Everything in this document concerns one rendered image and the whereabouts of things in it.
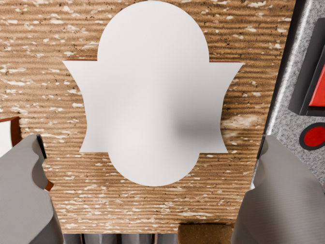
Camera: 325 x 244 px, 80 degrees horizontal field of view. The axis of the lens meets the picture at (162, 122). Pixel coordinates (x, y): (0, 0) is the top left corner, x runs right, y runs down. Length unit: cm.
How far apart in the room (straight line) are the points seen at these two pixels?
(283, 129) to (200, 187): 10
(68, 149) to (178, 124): 10
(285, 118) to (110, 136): 16
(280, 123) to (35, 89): 22
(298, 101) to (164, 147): 12
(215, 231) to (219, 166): 8
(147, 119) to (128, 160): 4
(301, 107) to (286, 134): 4
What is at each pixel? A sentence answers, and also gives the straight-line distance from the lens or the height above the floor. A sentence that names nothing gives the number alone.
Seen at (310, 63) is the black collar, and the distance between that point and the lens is 20.
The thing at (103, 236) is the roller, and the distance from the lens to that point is 30.
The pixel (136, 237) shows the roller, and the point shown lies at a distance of 29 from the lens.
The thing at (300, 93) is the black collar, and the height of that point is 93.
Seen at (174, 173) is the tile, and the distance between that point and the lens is 18.
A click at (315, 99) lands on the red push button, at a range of 21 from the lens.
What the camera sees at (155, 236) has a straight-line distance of 36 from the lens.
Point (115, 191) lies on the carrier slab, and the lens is 21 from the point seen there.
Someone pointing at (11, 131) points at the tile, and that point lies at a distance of 20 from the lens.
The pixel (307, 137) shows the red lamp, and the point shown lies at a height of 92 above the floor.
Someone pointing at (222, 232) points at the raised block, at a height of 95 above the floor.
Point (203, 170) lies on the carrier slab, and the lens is 19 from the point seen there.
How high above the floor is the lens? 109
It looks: 66 degrees down
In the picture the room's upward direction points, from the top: 179 degrees clockwise
